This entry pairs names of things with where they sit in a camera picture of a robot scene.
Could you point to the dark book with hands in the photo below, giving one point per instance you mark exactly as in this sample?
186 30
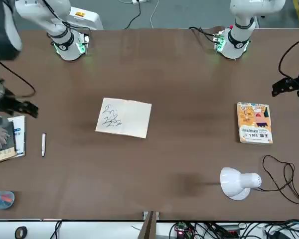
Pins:
2 142

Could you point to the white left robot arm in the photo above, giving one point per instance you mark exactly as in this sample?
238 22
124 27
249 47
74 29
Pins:
235 42

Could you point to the white cart yellow label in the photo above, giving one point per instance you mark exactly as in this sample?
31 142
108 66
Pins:
89 20

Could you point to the aluminium frame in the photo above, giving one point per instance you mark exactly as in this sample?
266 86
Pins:
149 226

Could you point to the white scribbled notebook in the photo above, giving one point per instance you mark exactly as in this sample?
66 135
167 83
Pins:
124 119

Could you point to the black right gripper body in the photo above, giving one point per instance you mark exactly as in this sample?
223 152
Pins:
5 102

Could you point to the white power strip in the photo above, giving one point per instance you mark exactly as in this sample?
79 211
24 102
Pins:
139 1

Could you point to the translucent blue pen cup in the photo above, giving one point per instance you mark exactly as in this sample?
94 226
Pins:
2 205

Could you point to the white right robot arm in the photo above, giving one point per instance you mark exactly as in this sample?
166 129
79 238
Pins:
64 42

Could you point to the orange illustrated book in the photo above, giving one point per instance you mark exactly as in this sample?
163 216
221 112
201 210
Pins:
255 122

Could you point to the small red-lit circuit board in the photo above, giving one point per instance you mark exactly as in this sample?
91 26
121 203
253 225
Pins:
180 232

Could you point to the blue white marker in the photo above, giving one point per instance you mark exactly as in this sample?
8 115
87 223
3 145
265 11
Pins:
43 144

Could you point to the black tape roll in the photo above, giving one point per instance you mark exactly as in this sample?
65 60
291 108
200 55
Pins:
17 234

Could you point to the white desk lamp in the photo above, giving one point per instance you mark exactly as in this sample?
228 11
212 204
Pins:
231 181

